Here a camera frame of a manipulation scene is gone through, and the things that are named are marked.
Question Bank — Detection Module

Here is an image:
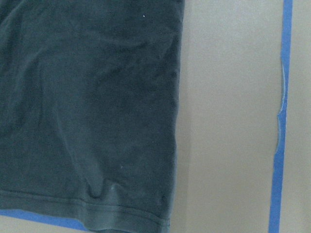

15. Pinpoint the brown paper table mat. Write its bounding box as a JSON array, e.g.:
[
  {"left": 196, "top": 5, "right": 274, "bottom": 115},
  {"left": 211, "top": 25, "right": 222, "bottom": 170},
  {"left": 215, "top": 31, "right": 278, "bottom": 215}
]
[{"left": 0, "top": 0, "right": 311, "bottom": 233}]

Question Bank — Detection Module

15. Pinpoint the black t-shirt with logo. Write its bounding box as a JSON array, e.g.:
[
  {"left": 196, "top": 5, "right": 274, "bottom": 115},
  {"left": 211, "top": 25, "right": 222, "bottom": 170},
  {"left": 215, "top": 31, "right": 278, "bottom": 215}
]
[{"left": 0, "top": 0, "right": 185, "bottom": 233}]

